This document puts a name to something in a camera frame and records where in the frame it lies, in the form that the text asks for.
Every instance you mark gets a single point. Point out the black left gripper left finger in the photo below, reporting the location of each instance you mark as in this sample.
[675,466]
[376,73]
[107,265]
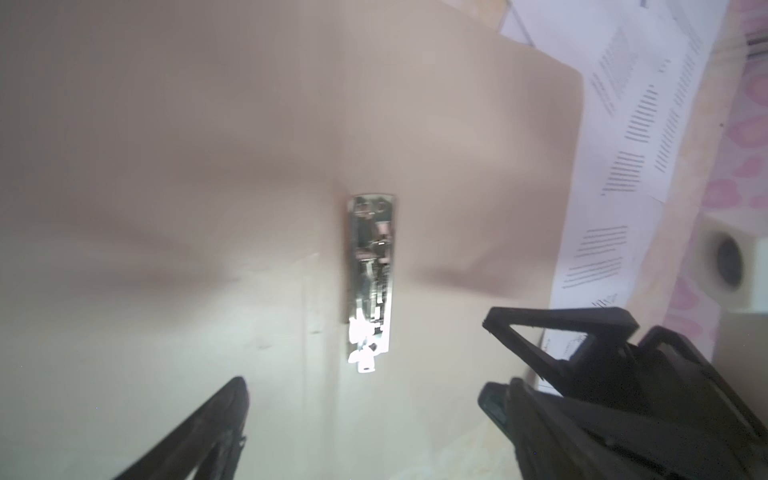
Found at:
[206,445]

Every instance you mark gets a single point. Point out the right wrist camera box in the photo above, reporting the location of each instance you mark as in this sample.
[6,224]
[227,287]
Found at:
[729,259]

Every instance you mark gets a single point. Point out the white sheet under pile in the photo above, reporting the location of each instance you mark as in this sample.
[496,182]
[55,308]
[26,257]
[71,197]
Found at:
[641,63]

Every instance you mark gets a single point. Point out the metal folder clip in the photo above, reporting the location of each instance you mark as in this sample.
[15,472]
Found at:
[370,250]

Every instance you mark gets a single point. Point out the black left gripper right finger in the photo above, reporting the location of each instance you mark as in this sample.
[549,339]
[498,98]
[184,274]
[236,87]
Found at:
[561,438]

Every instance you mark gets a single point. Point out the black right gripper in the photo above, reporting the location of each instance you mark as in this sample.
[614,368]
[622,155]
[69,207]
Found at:
[585,352]

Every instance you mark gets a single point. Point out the beige cardboard folder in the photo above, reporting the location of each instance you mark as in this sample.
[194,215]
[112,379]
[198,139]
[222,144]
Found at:
[174,186]

